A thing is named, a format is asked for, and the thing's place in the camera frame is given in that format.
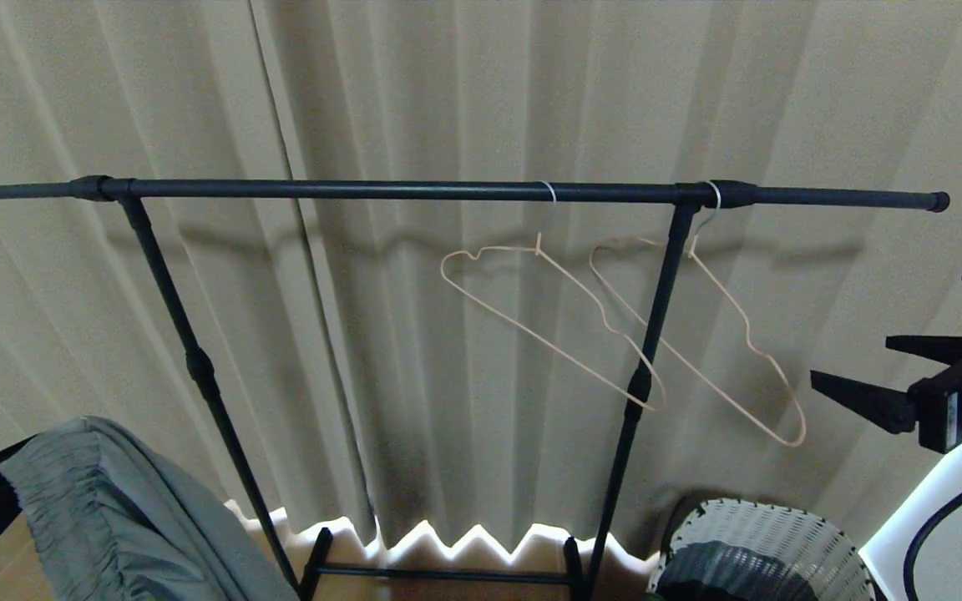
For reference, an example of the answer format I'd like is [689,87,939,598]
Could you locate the pink clothes hanger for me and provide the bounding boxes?
[590,182,808,447]
[441,182,667,412]

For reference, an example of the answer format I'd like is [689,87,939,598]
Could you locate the pale grey shorts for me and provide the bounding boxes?
[0,416,298,601]

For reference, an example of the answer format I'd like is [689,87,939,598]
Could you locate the white laundry basket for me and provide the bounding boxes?
[652,498,878,601]

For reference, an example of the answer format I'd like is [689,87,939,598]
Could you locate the black clothes rack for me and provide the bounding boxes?
[0,175,949,601]

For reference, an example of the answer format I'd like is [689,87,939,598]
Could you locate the beige curtain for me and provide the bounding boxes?
[0,0,962,568]

